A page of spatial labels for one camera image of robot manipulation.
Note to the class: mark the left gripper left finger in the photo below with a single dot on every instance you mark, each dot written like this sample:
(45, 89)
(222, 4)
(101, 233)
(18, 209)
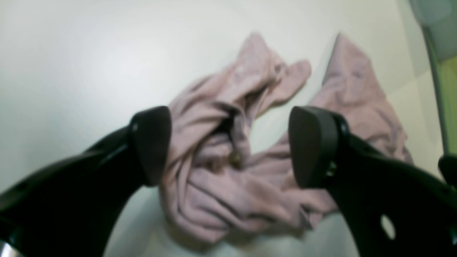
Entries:
(69, 208)

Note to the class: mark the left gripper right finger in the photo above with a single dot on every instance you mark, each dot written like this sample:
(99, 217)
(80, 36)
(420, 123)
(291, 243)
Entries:
(393, 209)

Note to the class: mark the mauve t-shirt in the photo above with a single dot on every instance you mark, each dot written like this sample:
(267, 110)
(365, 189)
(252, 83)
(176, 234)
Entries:
(214, 184)

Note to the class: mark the grey rounded bin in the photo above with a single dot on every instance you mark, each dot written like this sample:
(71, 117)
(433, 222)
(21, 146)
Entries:
(439, 17)

